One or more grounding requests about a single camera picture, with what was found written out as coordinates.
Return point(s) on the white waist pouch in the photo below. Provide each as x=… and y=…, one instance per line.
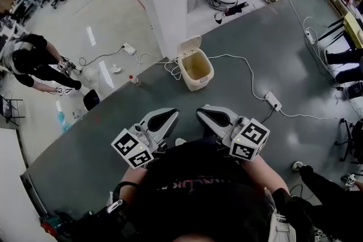
x=280, y=226

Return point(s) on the blue plastic bag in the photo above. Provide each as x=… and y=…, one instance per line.
x=63, y=120

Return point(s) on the white shelving rack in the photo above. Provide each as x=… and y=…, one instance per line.
x=167, y=8

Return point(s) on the teal and red box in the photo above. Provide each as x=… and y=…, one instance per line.
x=51, y=225

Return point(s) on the small white black device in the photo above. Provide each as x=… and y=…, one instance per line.
x=219, y=17

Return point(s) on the red-capped plastic bottle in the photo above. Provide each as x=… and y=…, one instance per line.
x=134, y=80

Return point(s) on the black backpack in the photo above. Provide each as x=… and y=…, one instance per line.
x=358, y=139

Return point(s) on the person's head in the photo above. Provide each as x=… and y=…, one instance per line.
x=198, y=238

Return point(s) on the person's right forearm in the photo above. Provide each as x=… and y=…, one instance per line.
x=263, y=175

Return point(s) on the black device red trim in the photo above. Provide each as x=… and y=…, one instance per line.
x=236, y=8

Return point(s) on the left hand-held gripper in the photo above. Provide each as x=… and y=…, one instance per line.
x=133, y=147

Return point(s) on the black tripod stand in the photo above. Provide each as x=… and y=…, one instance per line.
x=344, y=139

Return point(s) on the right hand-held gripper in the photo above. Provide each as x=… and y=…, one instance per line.
x=249, y=139

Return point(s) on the white plastic bag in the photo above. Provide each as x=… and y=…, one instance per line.
x=89, y=75

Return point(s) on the yellow table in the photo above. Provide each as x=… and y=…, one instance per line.
x=351, y=22

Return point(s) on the person's left forearm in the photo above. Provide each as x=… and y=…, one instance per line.
x=133, y=175

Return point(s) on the black square container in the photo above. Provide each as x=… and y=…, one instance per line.
x=91, y=99

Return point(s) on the person's black shirt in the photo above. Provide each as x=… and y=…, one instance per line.
x=198, y=201

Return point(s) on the white power strip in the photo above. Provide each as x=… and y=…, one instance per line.
x=310, y=37
x=129, y=48
x=272, y=100

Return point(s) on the beige plastic trash bin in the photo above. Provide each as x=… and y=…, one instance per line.
x=198, y=85

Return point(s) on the crumpled white paper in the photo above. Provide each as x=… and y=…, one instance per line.
x=116, y=68

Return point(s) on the person's left white shoe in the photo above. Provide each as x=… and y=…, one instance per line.
x=181, y=141

